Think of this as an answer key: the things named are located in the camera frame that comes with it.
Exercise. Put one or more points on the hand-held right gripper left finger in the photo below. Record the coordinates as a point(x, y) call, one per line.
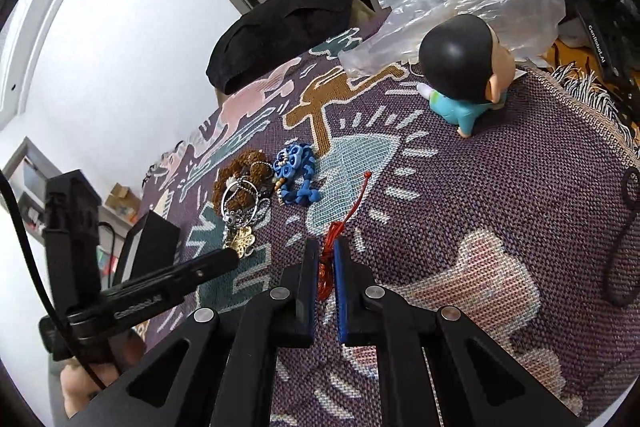
point(314, 292)

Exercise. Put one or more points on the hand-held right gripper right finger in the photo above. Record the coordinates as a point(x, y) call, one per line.
point(341, 297)

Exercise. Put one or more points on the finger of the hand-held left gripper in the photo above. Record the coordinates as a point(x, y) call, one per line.
point(200, 271)

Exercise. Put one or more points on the black jewelry box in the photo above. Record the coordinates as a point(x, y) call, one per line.
point(150, 242)

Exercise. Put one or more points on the person's left hand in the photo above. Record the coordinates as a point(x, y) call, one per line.
point(75, 387)

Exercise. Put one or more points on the gold flower charm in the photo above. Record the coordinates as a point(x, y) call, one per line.
point(242, 239)

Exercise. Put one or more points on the cardboard box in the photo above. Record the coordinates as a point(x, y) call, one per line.
point(120, 202)

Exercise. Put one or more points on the white shelf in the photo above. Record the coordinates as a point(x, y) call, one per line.
point(27, 187)

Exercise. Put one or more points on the printed woven blanket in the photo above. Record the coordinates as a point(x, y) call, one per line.
point(500, 187)

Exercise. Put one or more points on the black cloth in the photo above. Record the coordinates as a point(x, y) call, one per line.
point(290, 27)

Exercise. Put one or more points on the black-haired cartoon figurine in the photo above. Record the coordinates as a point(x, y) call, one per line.
point(455, 52)

